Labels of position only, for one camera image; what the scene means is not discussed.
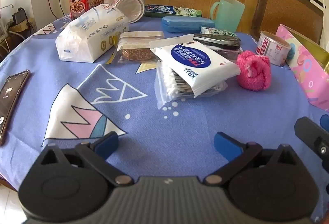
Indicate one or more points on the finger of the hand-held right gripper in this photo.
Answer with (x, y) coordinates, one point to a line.
(312, 136)

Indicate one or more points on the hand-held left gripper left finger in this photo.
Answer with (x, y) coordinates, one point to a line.
(108, 143)

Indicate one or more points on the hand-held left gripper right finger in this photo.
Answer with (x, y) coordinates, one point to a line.
(225, 145)

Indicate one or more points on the clear bag of brown snack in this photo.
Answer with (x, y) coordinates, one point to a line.
(136, 45)

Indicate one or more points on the pink gift bag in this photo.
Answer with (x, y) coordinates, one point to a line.
(308, 69)

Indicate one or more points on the pink fluffy towel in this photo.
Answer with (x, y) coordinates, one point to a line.
(254, 72)

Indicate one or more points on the clear bag of cotton swabs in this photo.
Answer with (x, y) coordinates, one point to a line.
(167, 82)

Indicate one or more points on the white and blue wipes pack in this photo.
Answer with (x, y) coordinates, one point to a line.
(195, 62)

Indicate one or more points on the dark container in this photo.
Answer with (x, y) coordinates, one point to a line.
(230, 54)

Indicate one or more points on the red label can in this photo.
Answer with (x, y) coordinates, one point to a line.
(272, 49)

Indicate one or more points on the smartphone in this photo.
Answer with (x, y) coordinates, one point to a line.
(11, 103)

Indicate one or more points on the black flat tin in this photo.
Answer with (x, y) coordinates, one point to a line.
(218, 40)

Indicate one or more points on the white tissue pack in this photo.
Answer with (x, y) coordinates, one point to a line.
(87, 36)

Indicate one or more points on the small green snack packet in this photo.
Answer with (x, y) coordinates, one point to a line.
(218, 31)

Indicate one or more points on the blue glasses case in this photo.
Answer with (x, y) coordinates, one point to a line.
(185, 24)

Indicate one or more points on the wooden chair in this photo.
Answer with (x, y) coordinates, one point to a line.
(287, 8)

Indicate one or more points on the green plastic cup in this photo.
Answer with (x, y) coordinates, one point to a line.
(228, 14)

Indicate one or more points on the bagged stack of plastic cups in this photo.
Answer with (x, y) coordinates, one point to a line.
(131, 5)

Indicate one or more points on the green and blue toothpaste box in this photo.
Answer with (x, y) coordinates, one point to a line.
(174, 10)

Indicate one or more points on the black charger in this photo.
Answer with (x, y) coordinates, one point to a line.
(20, 15)

